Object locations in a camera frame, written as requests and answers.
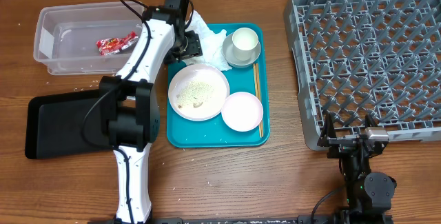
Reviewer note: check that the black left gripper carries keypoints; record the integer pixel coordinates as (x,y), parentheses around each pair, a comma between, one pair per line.
(194,47)

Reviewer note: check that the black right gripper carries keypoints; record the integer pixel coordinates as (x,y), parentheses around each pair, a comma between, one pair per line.
(327,138)

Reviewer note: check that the white napkin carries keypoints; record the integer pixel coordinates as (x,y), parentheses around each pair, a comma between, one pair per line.
(211,44)

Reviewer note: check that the red snack wrapper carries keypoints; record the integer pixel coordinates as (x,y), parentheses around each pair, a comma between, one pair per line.
(116,45)

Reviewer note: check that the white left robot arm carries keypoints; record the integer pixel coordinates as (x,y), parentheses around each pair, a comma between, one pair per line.
(128,104)

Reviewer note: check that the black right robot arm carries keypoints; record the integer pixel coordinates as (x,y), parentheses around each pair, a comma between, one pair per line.
(369,193)

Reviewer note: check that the grey dishwasher rack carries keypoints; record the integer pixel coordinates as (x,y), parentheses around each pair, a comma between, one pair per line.
(358,58)

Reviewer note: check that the grey saucer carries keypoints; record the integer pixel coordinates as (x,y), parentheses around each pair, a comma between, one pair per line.
(227,52)

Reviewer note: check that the large white plate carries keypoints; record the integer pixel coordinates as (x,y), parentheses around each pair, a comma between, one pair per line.
(197,92)

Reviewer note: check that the white cup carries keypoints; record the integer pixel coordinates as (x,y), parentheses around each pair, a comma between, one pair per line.
(245,41)

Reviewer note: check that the left wooden chopstick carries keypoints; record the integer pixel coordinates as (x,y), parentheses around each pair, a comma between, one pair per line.
(255,90)

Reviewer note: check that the wooden chopstick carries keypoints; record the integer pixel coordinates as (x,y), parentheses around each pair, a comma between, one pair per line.
(255,90)
(258,95)

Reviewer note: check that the right wooden chopstick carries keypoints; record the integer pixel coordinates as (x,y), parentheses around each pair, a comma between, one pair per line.
(258,95)

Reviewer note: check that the small white bowl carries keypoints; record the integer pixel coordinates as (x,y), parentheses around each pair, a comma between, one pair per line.
(242,111)

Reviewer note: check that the teal serving tray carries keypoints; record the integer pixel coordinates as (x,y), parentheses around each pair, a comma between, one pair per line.
(214,132)

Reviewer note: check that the clear plastic bin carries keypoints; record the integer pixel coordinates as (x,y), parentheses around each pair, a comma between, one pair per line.
(65,37)

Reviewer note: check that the black tray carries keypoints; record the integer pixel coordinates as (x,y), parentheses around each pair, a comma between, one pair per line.
(54,125)

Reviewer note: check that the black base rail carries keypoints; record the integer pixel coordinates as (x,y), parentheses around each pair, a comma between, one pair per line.
(302,219)

